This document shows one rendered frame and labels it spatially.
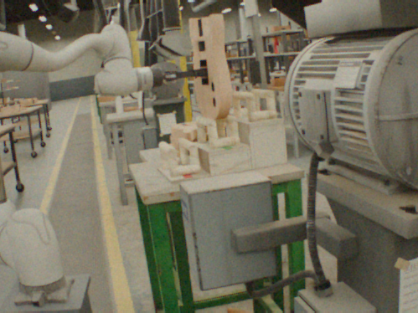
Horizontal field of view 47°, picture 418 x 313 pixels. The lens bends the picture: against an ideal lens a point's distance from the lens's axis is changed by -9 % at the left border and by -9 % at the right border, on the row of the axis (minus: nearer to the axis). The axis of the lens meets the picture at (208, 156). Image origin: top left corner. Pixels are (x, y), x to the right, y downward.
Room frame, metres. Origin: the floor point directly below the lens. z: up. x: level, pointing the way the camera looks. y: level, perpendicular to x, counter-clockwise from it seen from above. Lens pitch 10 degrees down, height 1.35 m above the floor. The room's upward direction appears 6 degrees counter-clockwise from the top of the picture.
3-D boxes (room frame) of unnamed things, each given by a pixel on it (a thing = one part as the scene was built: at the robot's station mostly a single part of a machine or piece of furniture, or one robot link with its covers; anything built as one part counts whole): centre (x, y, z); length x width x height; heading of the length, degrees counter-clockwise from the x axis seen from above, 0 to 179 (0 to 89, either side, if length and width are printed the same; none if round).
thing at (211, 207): (0.90, -0.06, 0.99); 0.24 x 0.21 x 0.26; 12
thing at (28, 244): (1.43, 0.58, 0.87); 0.18 x 0.16 x 0.22; 57
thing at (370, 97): (0.87, -0.31, 1.25); 0.41 x 0.27 x 0.26; 12
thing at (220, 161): (2.00, -0.04, 0.98); 0.27 x 0.16 x 0.09; 16
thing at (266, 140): (2.04, -0.19, 1.02); 0.27 x 0.15 x 0.17; 16
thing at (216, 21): (1.88, -0.08, 1.47); 0.07 x 0.04 x 0.09; 15
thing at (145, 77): (1.93, 0.21, 1.31); 0.09 x 0.06 x 0.09; 15
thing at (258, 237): (0.91, -0.12, 1.02); 0.19 x 0.04 x 0.04; 102
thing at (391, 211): (0.80, -0.33, 1.11); 0.36 x 0.24 x 0.04; 12
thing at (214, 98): (2.00, -0.04, 1.32); 0.35 x 0.04 x 0.40; 15
